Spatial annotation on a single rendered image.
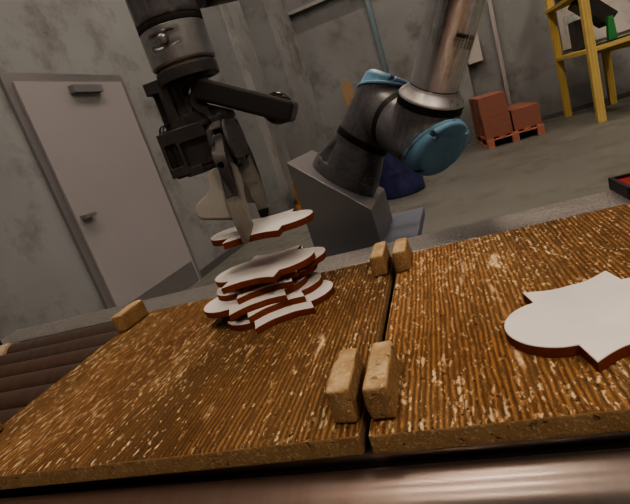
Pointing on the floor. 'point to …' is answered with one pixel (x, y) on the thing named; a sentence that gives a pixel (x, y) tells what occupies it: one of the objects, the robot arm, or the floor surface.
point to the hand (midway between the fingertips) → (260, 224)
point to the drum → (399, 179)
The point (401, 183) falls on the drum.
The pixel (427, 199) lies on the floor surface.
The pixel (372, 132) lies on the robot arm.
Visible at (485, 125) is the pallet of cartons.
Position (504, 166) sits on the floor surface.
